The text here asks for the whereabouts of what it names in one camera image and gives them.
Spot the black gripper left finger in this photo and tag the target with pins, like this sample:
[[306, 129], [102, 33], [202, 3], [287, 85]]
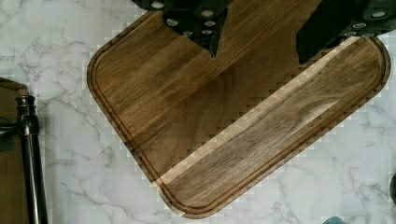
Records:
[[201, 21]]

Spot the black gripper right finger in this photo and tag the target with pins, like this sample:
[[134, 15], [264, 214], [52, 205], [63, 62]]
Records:
[[333, 21]]

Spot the wooden tea organizer drawer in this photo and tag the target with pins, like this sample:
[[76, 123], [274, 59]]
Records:
[[13, 208]]

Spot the wooden cutting board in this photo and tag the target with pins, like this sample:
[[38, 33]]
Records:
[[206, 128]]

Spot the black round pot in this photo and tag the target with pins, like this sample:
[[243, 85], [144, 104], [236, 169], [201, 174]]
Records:
[[392, 188]]

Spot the teal canister with wooden lid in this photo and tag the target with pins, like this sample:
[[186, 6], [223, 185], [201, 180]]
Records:
[[334, 220]]

